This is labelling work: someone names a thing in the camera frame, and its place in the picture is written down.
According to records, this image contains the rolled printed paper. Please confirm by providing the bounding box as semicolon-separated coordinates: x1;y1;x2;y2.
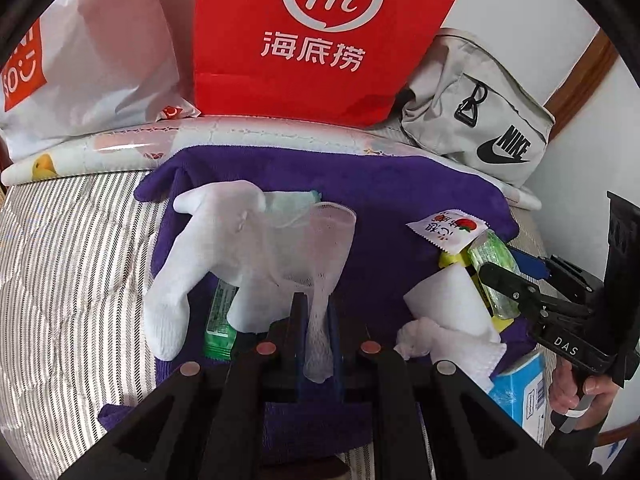
0;114;543;211

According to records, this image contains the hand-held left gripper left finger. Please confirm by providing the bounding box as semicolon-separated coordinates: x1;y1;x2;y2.
60;292;311;480

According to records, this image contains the purple towel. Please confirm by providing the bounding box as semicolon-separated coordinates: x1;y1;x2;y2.
97;144;538;466

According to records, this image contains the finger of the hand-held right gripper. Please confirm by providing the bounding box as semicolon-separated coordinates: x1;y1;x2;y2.
507;246;596;307
477;262;541;318

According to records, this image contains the pale green wet wipes packet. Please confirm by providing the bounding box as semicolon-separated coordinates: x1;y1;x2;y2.
467;230;523;320

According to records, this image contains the grey waist bag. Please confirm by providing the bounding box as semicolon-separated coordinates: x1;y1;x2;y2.
400;27;556;191

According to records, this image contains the white sock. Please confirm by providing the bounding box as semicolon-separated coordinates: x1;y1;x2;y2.
145;180;321;361

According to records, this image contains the blue tissue box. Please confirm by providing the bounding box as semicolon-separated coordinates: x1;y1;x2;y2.
487;349;551;441

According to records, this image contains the white sponge block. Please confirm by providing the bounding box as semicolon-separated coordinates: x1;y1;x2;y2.
403;265;501;343

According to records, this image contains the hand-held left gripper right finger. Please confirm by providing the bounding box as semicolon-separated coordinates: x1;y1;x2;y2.
327;305;576;480

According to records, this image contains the white fruit print snack sachet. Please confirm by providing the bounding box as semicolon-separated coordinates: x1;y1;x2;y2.
406;208;488;253

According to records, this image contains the green foil packet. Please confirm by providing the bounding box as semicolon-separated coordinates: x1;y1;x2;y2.
204;280;238;359

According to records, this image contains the person's right hand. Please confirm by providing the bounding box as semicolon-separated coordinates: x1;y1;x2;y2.
547;360;621;433

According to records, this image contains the red paper bag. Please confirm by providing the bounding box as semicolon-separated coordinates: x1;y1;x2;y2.
192;0;478;128

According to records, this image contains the yellow and black striped item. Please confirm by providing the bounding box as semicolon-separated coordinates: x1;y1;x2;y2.
439;245;506;332

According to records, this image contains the person's right forearm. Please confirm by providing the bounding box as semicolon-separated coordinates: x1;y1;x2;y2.
542;410;616;480

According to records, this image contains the translucent mesh sock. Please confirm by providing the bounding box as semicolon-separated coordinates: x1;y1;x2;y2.
270;202;358;381

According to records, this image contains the white plastic shopping bag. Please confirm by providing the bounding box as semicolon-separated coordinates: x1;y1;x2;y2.
0;0;201;161

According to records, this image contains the wooden door frame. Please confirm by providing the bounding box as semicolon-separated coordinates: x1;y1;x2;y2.
542;30;621;128

